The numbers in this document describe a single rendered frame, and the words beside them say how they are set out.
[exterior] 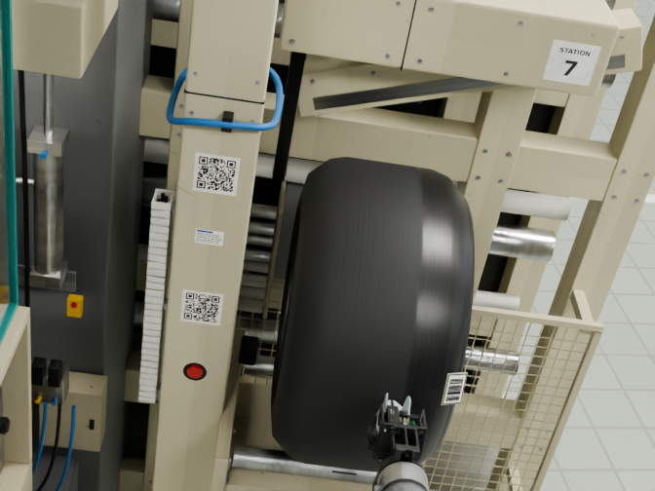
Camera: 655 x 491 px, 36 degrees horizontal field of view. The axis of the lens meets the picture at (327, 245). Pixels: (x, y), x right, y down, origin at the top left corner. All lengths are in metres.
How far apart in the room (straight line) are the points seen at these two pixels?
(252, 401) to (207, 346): 0.40
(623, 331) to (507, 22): 2.57
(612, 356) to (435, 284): 2.48
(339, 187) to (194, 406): 0.56
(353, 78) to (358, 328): 0.60
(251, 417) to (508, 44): 0.99
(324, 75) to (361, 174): 0.31
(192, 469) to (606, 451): 1.90
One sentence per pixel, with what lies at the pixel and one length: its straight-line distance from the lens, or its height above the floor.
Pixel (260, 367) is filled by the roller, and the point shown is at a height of 0.91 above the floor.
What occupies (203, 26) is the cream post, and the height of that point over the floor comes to 1.77.
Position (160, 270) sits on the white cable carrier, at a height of 1.28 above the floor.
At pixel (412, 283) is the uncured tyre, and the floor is 1.42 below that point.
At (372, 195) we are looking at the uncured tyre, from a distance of 1.78.
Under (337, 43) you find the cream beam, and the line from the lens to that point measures 1.88.
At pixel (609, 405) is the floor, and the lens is 3.90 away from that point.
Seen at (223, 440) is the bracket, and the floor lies 0.95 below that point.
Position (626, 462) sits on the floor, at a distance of 3.71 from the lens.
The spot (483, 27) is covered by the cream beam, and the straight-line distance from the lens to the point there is 1.89.
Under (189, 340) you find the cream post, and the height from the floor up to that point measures 1.14.
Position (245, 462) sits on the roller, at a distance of 2.04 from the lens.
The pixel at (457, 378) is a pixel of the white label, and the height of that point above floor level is 1.28.
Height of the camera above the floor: 2.39
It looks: 34 degrees down
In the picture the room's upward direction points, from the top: 11 degrees clockwise
